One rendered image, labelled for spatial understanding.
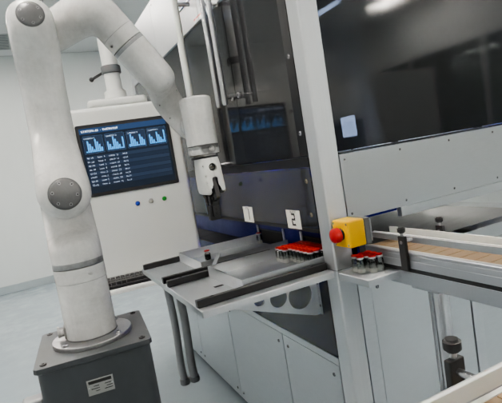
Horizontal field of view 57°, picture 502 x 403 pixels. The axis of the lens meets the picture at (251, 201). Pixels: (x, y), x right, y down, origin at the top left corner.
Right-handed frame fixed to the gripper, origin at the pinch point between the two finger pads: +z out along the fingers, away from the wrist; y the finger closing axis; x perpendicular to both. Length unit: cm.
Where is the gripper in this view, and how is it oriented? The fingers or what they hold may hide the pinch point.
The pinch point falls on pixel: (214, 212)
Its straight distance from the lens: 128.5
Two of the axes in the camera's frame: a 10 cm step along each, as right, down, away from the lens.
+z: 1.6, 9.8, 1.0
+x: -8.9, 1.9, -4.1
